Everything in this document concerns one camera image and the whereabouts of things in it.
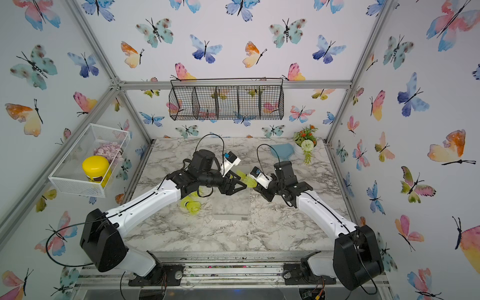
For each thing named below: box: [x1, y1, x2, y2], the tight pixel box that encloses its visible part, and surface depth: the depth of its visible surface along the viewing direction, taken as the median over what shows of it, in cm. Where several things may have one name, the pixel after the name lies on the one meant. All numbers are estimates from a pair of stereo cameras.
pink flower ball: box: [93, 141, 125, 164], surface depth 70 cm
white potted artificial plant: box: [293, 125, 319, 165], surface depth 103 cm
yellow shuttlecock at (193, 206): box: [180, 195, 202, 215], surface depth 93 cm
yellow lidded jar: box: [81, 155, 112, 188], surface depth 65 cm
